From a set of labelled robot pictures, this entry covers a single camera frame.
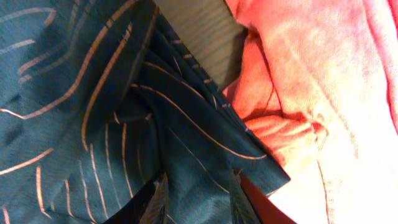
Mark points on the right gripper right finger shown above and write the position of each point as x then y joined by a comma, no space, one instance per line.
249,205

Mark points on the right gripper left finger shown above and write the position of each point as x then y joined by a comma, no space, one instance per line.
148,206

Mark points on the red t-shirt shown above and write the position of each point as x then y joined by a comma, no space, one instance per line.
318,86

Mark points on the black patterned jersey shirt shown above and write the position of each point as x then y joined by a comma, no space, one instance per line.
99,96

